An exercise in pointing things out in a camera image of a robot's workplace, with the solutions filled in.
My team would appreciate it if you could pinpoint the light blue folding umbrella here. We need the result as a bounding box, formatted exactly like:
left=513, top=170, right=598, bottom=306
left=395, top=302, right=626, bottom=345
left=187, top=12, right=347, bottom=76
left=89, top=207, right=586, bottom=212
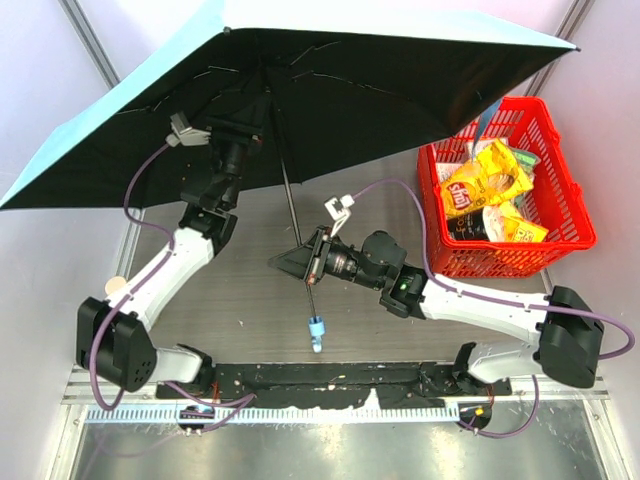
left=0, top=0, right=582, bottom=355

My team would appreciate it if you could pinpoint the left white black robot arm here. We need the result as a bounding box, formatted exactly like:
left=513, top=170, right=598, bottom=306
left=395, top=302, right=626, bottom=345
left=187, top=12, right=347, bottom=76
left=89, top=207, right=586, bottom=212
left=76, top=93, right=271, bottom=392

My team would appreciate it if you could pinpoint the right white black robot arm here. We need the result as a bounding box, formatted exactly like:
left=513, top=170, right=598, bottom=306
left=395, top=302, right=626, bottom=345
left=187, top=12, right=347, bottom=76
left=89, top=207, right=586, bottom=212
left=268, top=226, right=604, bottom=391

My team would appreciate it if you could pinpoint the white red snack packet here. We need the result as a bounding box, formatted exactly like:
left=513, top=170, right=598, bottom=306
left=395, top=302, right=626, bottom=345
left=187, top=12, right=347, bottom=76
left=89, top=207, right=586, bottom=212
left=435, top=162, right=461, bottom=184

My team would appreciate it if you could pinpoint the black snack bag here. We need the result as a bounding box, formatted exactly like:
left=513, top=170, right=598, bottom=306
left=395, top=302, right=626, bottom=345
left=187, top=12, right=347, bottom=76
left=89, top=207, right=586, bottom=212
left=447, top=209, right=489, bottom=241

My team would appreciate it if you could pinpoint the yellow Lays chip bag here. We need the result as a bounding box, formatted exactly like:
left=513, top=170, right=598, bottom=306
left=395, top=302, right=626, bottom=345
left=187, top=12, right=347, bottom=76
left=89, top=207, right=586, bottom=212
left=440, top=139, right=534, bottom=218

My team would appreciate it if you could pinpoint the yellow orange snack bag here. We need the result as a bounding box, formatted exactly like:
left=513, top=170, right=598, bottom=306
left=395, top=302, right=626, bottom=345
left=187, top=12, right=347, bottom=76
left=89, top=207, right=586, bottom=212
left=482, top=201, right=548, bottom=243

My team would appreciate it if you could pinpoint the green snack packet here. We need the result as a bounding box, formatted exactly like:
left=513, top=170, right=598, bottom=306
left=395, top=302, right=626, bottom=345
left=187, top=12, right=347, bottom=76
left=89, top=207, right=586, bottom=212
left=510, top=148, right=541, bottom=174

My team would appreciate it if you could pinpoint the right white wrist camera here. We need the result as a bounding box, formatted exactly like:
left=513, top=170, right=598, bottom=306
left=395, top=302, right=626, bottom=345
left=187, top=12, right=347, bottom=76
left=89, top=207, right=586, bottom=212
left=324, top=194, right=355, bottom=237

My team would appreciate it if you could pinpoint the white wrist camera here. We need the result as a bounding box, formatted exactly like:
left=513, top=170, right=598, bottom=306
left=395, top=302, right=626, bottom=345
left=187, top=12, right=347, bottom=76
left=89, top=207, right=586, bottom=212
left=324, top=194, right=355, bottom=237
left=165, top=112, right=211, bottom=147

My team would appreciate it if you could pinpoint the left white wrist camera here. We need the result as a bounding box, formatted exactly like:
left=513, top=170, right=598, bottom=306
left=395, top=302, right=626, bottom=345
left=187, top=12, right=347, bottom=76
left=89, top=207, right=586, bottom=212
left=165, top=112, right=211, bottom=147

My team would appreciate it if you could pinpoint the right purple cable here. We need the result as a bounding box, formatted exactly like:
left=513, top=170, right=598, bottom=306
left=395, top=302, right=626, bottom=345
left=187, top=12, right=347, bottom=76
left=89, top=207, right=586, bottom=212
left=349, top=178, right=637, bottom=441

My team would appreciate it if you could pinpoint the purple cable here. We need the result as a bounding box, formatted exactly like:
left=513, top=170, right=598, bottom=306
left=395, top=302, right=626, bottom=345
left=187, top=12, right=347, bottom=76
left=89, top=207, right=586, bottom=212
left=89, top=142, right=259, bottom=434
left=349, top=178, right=637, bottom=441

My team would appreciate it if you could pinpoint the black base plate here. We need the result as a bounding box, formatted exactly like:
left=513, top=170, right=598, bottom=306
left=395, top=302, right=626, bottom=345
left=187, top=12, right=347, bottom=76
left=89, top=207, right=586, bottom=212
left=179, top=362, right=512, bottom=410

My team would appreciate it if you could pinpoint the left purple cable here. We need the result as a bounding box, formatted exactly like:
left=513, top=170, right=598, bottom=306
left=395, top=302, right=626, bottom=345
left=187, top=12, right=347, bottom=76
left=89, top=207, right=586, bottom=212
left=89, top=142, right=259, bottom=434

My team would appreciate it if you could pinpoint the aluminium front rail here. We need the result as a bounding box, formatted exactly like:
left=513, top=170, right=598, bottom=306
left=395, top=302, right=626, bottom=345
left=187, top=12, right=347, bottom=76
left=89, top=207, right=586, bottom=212
left=85, top=403, right=460, bottom=425

